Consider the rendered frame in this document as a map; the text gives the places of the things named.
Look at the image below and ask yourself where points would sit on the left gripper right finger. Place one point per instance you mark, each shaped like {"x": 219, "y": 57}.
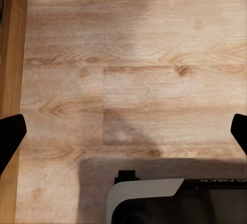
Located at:
{"x": 239, "y": 130}

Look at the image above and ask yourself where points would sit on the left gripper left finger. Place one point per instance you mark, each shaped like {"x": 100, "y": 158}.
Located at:
{"x": 12, "y": 131}

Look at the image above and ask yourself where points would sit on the door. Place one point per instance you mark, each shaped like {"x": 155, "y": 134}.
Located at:
{"x": 13, "y": 16}

